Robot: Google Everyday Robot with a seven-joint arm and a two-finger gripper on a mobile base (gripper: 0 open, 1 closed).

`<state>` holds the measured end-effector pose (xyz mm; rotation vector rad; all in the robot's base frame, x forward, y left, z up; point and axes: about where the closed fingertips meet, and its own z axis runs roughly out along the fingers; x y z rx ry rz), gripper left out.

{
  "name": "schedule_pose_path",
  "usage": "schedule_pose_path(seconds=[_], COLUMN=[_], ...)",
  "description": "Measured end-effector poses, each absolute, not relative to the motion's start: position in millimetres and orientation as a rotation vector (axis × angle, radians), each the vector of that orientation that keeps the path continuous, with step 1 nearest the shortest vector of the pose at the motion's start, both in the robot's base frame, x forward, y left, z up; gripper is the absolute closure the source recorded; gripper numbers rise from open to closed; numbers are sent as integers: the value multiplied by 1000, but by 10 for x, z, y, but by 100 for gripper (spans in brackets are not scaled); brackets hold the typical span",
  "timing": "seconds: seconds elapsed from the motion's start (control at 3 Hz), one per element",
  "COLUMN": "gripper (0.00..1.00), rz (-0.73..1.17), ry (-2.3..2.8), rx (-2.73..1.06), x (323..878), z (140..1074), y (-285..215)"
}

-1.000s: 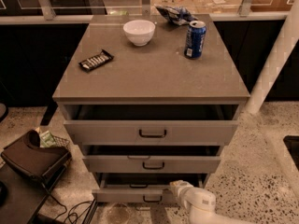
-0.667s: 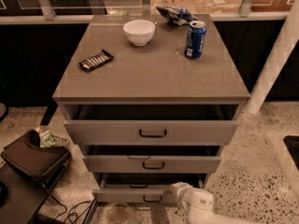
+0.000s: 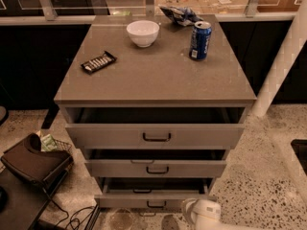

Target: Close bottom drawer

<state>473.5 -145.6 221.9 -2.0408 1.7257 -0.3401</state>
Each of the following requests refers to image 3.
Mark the grey drawer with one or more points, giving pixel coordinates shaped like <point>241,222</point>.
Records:
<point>156,163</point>
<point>150,128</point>
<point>151,193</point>

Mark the grey drawer cabinet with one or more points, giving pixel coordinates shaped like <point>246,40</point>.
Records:
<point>161,75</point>

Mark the black table at left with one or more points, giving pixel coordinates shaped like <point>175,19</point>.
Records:
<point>25,203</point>

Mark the blue soda can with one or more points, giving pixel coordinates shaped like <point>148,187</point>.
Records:
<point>200,40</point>

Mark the black device on stand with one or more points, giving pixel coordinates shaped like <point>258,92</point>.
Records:
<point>29,163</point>

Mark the black snack bar packet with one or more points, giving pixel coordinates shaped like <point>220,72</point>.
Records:
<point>98,63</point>

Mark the white bowl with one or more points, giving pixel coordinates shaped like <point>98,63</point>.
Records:
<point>143,33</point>

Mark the blue chip bag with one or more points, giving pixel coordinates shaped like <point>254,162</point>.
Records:
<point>180,16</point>

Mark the wire basket with green packet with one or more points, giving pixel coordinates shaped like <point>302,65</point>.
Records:
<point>49,143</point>

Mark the white diagonal post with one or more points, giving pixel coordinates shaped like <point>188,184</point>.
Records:
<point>283,62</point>

